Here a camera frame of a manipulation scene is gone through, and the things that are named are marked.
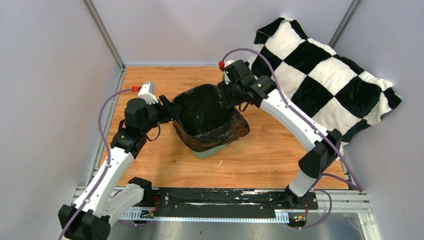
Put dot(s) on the green plastic trash bin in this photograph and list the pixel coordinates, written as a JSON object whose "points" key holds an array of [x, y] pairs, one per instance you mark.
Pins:
{"points": [[209, 152]]}

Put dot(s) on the black plastic trash bag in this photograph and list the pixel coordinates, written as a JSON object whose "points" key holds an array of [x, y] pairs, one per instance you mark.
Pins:
{"points": [[206, 121]]}

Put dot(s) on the black white checkered pillow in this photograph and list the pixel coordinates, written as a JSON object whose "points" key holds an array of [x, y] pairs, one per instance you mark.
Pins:
{"points": [[331, 89]]}

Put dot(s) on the corner aluminium post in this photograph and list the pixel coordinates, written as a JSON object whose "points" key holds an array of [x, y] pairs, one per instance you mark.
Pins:
{"points": [[91, 8], [346, 19]]}

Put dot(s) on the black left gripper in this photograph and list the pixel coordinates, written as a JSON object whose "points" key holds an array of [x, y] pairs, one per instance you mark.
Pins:
{"points": [[170, 111]]}

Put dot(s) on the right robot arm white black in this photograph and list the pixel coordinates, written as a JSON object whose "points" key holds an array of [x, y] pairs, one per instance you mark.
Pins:
{"points": [[241, 86]]}

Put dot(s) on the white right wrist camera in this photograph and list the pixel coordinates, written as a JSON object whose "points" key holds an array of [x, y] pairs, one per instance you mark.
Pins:
{"points": [[225, 66]]}

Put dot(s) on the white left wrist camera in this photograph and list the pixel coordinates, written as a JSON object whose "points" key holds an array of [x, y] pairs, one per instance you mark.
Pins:
{"points": [[146, 92]]}

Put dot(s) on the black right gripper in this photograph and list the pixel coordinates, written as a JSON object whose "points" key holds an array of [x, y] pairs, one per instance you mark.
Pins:
{"points": [[224, 89]]}

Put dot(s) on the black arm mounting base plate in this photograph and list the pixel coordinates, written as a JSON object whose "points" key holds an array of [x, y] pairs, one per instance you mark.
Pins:
{"points": [[222, 204]]}

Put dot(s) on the left corner aluminium post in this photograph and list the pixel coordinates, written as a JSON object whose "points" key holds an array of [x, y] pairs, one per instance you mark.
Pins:
{"points": [[91, 8]]}

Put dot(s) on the aluminium frame rail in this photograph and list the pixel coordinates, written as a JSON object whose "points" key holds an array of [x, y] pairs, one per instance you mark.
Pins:
{"points": [[344, 208]]}

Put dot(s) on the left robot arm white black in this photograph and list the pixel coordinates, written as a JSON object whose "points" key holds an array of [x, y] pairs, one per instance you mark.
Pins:
{"points": [[112, 159]]}

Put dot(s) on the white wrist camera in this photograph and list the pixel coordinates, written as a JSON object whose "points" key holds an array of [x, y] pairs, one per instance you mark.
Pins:
{"points": [[225, 66], [146, 92]]}

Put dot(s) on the right corner aluminium post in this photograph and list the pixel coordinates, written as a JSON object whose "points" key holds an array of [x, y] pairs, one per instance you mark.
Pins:
{"points": [[346, 19]]}

